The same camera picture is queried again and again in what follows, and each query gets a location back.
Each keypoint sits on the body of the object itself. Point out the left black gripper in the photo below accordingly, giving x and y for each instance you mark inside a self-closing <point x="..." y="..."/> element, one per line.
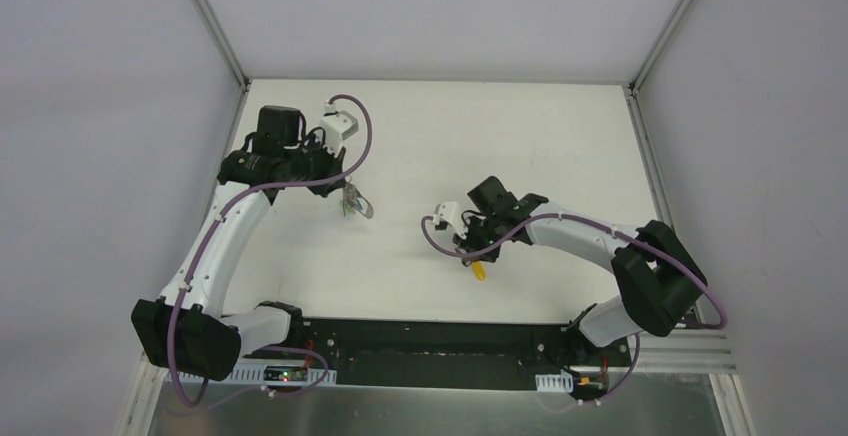
<point x="329" y="177"/>

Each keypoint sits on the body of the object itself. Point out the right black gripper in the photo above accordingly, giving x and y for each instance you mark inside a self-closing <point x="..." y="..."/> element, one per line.
<point x="478" y="241"/>

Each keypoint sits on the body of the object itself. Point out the yellow tagged key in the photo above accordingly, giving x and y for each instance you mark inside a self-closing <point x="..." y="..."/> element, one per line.
<point x="478" y="270"/>

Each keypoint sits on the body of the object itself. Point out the metal keyring carabiner plate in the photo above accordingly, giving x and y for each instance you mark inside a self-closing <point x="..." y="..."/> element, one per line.
<point x="349" y="192"/>

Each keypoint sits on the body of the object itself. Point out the green tagged key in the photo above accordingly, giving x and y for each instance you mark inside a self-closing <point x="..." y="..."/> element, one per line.
<point x="346" y="209"/>

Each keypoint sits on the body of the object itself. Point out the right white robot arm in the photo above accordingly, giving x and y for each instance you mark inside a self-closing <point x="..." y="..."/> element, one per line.
<point x="657" y="279"/>

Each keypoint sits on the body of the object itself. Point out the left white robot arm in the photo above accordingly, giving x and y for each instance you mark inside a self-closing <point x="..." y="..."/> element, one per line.
<point x="185" y="326"/>

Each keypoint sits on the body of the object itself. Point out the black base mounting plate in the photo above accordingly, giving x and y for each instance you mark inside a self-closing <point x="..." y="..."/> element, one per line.
<point x="308" y="331"/>

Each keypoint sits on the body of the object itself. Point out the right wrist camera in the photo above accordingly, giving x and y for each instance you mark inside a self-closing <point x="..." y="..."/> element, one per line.
<point x="448" y="215"/>

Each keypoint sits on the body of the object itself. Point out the right white slotted cable duct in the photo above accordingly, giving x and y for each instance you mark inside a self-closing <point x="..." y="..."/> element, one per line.
<point x="554" y="383"/>

